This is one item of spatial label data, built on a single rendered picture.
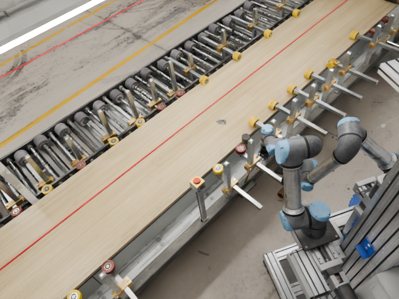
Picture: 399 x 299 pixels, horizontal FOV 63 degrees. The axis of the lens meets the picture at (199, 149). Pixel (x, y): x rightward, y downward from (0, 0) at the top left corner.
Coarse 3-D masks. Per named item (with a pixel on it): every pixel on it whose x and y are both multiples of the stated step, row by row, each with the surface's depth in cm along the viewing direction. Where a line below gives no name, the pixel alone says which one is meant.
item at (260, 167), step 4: (244, 156) 251; (256, 164) 245; (260, 164) 244; (260, 168) 244; (264, 168) 242; (264, 172) 243; (268, 172) 239; (272, 172) 239; (272, 176) 238; (276, 176) 237; (276, 180) 237; (280, 180) 234
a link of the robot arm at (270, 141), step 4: (268, 136) 201; (272, 136) 200; (264, 140) 202; (268, 140) 199; (272, 140) 199; (276, 140) 198; (280, 140) 198; (268, 144) 198; (272, 144) 196; (268, 148) 197; (272, 148) 195; (268, 152) 198; (272, 152) 197
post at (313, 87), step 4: (312, 84) 252; (316, 84) 252; (312, 88) 253; (312, 92) 256; (312, 96) 258; (312, 100) 263; (308, 108) 270; (308, 112) 273; (304, 116) 280; (308, 116) 278; (308, 120) 284
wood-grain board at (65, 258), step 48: (336, 0) 364; (288, 48) 320; (336, 48) 313; (192, 96) 291; (240, 96) 285; (288, 96) 280; (144, 144) 262; (192, 144) 257; (96, 192) 239; (144, 192) 235; (0, 240) 222; (48, 240) 219; (96, 240) 215; (0, 288) 202; (48, 288) 199
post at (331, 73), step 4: (332, 68) 262; (328, 72) 264; (332, 72) 262; (328, 76) 266; (332, 76) 266; (328, 80) 269; (328, 84) 272; (324, 92) 280; (328, 92) 281; (324, 96) 283; (324, 100) 286
